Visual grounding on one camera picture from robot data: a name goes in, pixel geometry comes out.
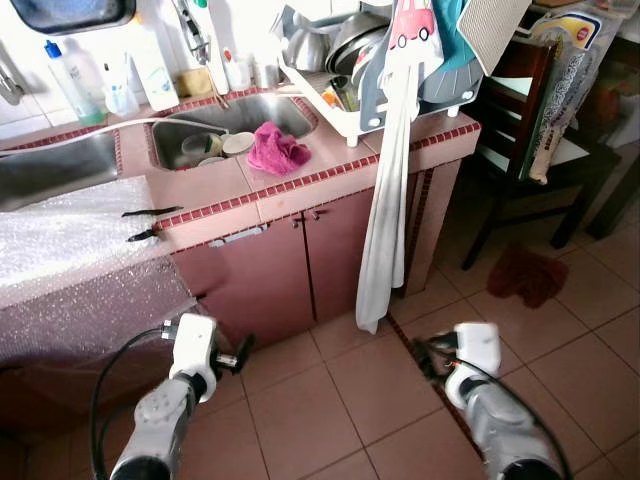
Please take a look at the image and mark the wide maroon cabinet door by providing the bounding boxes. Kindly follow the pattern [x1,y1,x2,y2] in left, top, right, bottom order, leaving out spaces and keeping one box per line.
[168,213,313,351]

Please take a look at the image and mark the red-brown rag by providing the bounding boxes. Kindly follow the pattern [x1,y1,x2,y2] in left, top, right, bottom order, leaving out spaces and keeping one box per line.
[486,243,571,310]

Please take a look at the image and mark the narrow maroon cabinet door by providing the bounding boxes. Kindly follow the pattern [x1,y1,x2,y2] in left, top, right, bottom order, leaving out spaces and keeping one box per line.
[298,188,379,323]

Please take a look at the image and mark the long white towel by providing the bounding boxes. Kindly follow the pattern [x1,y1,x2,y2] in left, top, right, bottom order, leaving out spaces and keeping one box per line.
[355,40,426,336]

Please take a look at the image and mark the short black tape strip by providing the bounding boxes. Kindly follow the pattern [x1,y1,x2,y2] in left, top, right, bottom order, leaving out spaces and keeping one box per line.
[127,227,163,245]

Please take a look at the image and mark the clear bubble wrap sheet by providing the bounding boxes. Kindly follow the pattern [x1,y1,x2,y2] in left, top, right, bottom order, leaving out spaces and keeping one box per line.
[0,175,204,366]

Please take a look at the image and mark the clear glass bowl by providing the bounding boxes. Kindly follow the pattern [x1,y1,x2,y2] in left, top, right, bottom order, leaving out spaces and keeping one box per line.
[180,133,227,168]

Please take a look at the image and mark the white ceramic bowl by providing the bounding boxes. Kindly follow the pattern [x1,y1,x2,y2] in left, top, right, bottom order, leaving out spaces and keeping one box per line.
[221,131,257,158]

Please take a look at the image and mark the small steel sink basin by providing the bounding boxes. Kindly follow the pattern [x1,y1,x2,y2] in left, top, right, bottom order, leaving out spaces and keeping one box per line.
[148,92,321,173]

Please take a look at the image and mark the large steel sink basin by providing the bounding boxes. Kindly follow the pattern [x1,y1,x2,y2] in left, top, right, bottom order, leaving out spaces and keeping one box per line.
[0,128,123,213]

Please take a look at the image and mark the dark wooden chair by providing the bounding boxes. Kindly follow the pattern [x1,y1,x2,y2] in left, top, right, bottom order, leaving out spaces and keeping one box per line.
[462,38,613,271]

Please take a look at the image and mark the grey plastic tray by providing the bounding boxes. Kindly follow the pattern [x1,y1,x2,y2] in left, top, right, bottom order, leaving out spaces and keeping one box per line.
[358,40,483,133]

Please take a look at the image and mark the white dish rack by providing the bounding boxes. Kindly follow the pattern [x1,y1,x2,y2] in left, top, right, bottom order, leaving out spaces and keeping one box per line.
[278,5,483,149]

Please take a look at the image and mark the yellow sponge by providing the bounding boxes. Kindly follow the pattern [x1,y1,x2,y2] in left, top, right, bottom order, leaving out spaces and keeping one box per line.
[178,68,217,99]

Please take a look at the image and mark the clear plastic cup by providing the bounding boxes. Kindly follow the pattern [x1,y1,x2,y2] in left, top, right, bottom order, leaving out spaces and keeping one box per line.
[102,63,142,120]

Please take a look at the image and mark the white detergent bottle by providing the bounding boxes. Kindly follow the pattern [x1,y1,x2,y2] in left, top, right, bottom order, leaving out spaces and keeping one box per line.
[128,18,182,113]

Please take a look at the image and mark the clear bottle blue cap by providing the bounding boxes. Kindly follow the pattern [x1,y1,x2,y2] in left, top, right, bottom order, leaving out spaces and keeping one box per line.
[43,40,107,128]

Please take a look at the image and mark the printed plastic snack bag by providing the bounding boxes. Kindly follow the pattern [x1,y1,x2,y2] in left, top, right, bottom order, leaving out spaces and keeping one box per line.
[527,8,608,187]

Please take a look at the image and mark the teal cloth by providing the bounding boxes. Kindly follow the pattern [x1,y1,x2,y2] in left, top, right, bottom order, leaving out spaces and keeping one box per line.
[432,0,493,73]

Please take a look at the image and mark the small steel bowl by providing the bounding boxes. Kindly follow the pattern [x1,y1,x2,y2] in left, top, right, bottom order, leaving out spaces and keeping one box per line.
[288,25,336,73]

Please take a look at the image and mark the large steel bowl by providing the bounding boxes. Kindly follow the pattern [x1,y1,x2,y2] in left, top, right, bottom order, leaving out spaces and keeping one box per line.
[325,10,394,79]

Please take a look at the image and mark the pink car print cloth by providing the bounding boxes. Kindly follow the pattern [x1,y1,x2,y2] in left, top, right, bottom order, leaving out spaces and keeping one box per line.
[388,0,443,79]

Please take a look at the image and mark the white perforated board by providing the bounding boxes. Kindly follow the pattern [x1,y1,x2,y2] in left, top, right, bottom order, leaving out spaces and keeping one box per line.
[458,0,538,78]

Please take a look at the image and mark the dark blue pan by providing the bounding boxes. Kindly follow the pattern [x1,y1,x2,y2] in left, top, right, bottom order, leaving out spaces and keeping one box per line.
[8,0,138,37]

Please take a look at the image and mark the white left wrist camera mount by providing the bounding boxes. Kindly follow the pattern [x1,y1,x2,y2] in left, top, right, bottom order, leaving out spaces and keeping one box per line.
[163,313,220,399]

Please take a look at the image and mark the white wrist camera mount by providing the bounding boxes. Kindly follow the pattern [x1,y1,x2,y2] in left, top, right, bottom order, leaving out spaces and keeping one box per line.
[452,322,502,381]
[163,313,220,399]

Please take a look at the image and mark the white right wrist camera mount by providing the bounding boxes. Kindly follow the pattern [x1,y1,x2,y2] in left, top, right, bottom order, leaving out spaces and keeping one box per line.
[452,322,502,381]

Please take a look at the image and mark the silver cabinet handle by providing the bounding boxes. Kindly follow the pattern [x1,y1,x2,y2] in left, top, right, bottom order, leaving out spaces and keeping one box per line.
[207,225,271,248]

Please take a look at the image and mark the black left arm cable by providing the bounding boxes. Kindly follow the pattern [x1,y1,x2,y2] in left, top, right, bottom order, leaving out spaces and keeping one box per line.
[89,327,173,473]

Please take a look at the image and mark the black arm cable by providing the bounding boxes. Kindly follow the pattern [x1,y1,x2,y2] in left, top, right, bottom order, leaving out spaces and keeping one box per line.
[418,340,573,480]
[89,327,173,473]

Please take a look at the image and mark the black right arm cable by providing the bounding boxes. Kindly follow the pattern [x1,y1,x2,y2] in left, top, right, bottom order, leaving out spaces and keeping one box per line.
[418,340,573,480]

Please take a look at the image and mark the long white hose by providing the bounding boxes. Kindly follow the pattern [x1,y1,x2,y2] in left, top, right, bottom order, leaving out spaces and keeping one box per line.
[0,113,201,153]

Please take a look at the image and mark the steel wall faucet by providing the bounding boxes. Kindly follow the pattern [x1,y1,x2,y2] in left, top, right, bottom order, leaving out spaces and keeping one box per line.
[168,0,219,69]

